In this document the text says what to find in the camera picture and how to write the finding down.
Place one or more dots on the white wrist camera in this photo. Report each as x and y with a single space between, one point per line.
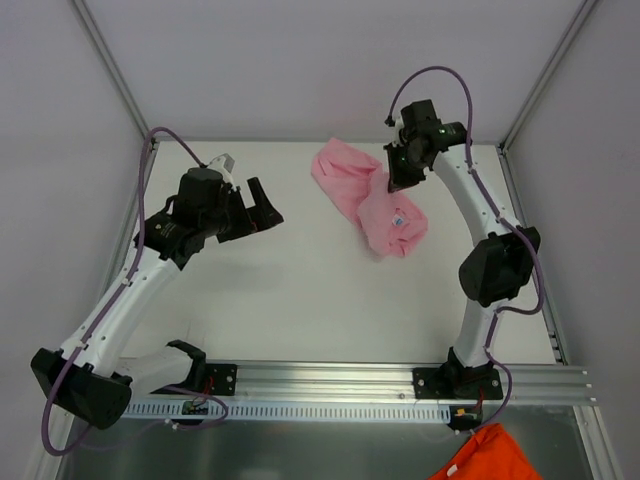
224 165
397 128

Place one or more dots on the aluminium mounting rail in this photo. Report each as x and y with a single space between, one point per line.
389 382

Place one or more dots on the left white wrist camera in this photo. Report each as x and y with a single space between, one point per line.
224 165

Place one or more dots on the left aluminium frame post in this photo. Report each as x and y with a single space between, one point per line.
96 38

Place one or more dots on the pink t shirt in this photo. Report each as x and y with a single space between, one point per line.
357 184

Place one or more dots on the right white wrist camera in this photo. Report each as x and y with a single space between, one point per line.
397 128

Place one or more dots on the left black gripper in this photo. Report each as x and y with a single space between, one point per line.
240 214

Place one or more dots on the right aluminium frame post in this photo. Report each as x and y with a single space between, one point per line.
568 38

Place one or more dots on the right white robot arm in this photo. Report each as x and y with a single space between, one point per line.
500 263

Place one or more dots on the slotted cable duct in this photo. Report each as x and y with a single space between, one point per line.
183 409

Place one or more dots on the aluminium frame post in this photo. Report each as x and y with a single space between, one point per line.
568 38
96 38

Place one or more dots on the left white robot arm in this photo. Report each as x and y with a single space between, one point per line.
87 376

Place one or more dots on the orange t shirt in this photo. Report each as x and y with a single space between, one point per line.
490 454

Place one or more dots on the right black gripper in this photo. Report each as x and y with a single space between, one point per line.
400 167

